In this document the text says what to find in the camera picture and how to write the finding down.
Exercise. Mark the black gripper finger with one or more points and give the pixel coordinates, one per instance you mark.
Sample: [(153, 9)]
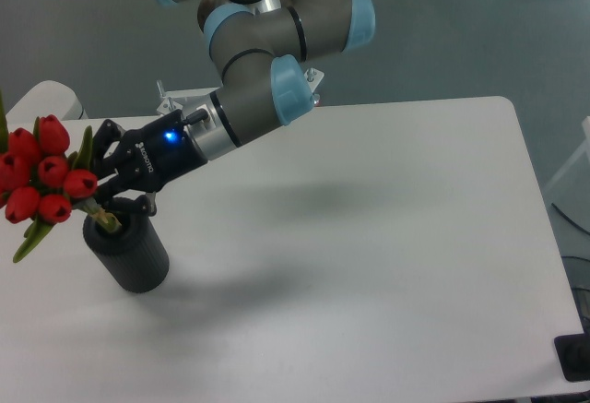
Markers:
[(108, 133), (107, 196)]

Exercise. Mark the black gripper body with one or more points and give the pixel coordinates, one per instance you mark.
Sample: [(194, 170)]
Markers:
[(148, 158)]

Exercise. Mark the red tulip bouquet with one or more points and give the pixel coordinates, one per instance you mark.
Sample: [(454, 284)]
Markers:
[(43, 183)]

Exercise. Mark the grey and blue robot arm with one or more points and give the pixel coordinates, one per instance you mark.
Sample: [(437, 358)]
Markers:
[(258, 47)]

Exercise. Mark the black ribbed cylindrical vase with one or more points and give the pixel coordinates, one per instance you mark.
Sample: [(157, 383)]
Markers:
[(134, 255)]

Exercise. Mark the white rounded chair back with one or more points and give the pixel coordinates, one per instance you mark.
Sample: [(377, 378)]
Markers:
[(47, 97)]

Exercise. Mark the white side furniture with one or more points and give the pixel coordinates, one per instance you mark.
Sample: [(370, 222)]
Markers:
[(564, 178)]

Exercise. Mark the black device at table edge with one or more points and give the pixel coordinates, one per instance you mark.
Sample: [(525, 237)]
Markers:
[(573, 354)]

